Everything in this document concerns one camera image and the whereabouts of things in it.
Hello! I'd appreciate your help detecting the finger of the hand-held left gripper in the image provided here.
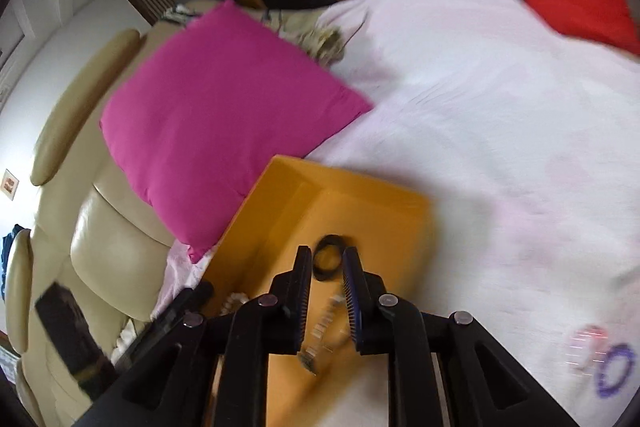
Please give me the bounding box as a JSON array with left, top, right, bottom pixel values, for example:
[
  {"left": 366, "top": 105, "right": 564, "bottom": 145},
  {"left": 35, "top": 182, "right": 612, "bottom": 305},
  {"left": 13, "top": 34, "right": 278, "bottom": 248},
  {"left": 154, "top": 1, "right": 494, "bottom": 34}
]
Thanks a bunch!
[{"left": 114, "top": 281, "right": 215, "bottom": 365}]

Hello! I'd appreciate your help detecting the small wall picture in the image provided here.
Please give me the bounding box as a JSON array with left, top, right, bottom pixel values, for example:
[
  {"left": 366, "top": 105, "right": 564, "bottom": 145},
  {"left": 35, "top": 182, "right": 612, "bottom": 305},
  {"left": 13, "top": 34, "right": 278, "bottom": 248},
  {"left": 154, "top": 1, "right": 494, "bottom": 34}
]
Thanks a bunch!
[{"left": 1, "top": 168, "right": 20, "bottom": 202}]

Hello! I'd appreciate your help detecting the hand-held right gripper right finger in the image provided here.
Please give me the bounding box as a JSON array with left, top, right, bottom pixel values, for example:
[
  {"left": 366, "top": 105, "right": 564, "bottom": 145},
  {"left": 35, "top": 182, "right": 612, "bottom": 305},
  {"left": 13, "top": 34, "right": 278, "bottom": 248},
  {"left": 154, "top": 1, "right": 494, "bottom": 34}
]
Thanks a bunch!
[{"left": 341, "top": 247, "right": 581, "bottom": 427}]

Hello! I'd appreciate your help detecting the white towel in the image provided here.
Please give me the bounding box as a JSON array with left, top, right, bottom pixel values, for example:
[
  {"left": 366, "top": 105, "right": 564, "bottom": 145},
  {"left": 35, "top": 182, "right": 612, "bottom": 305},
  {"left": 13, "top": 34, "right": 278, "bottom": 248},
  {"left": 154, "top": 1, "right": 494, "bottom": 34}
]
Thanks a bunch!
[{"left": 112, "top": 319, "right": 138, "bottom": 358}]

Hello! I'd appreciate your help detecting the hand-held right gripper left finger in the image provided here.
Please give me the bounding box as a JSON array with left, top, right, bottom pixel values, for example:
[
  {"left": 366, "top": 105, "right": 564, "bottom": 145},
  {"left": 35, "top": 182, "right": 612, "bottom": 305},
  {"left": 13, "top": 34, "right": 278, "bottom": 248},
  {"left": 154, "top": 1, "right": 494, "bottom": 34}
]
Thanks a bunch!
[{"left": 65, "top": 246, "right": 313, "bottom": 427}]

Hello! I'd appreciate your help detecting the pale pink blanket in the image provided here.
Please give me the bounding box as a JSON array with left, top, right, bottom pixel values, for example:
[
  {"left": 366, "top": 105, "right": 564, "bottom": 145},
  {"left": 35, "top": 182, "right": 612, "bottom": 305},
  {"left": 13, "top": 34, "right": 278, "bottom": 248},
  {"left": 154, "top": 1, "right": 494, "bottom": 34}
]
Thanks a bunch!
[{"left": 150, "top": 0, "right": 640, "bottom": 427}]

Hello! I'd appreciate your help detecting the black hair scrunchie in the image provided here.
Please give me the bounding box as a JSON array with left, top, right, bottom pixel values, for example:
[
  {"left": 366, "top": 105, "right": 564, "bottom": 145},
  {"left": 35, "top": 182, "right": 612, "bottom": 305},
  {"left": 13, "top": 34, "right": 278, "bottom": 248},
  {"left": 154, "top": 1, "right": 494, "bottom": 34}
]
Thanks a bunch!
[{"left": 314, "top": 234, "right": 351, "bottom": 282}]

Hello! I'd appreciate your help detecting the white bead bracelet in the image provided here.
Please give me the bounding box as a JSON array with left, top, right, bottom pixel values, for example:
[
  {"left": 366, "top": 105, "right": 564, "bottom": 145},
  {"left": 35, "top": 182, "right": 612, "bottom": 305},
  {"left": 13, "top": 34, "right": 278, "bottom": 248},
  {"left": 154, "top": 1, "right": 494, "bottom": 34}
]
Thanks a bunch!
[{"left": 220, "top": 292, "right": 251, "bottom": 315}]

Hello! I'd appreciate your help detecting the purple bead bracelet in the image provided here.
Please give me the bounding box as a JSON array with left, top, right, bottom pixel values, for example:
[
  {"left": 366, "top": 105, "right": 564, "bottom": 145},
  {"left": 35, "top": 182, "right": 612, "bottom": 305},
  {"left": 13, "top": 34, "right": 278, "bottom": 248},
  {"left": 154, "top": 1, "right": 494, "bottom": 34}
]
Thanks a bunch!
[{"left": 592, "top": 343, "right": 637, "bottom": 397}]

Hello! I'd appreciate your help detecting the pink clear bead bracelet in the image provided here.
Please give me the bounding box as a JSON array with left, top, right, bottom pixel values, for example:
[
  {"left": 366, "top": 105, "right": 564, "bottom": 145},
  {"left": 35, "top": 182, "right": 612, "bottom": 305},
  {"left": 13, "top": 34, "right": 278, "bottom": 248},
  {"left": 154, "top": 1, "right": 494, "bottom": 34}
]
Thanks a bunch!
[{"left": 565, "top": 324, "right": 611, "bottom": 378}]

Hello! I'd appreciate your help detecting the pink pillow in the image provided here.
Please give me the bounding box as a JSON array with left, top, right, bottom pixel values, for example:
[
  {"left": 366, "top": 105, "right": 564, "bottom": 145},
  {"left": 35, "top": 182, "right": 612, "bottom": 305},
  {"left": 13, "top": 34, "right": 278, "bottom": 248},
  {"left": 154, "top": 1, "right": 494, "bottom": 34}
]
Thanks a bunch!
[{"left": 99, "top": 0, "right": 375, "bottom": 264}]

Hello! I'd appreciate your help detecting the blue cloth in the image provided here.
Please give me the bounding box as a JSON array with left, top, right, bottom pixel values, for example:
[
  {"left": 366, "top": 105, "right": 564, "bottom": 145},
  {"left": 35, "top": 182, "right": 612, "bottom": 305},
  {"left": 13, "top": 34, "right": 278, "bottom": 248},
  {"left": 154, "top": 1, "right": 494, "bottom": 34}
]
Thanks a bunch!
[{"left": 0, "top": 223, "right": 31, "bottom": 303}]

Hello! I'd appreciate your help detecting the dried plant bundle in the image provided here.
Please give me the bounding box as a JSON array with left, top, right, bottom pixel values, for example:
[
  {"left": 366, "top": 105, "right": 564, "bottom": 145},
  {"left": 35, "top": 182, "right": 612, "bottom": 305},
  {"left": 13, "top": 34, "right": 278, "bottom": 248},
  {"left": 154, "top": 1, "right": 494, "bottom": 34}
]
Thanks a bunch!
[{"left": 290, "top": 19, "right": 368, "bottom": 68}]

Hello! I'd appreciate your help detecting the orange cardboard box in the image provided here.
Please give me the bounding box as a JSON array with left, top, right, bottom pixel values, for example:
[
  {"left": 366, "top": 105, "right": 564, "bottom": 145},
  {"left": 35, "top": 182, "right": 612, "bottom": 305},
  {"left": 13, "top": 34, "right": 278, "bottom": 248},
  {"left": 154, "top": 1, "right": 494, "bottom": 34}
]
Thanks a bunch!
[{"left": 202, "top": 155, "right": 435, "bottom": 427}]

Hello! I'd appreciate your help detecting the beige leather sofa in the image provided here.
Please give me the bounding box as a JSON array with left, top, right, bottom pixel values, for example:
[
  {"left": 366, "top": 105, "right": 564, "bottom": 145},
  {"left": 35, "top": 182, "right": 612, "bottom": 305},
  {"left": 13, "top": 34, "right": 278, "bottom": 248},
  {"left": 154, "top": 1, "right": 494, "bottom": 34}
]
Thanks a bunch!
[{"left": 5, "top": 0, "right": 321, "bottom": 427}]

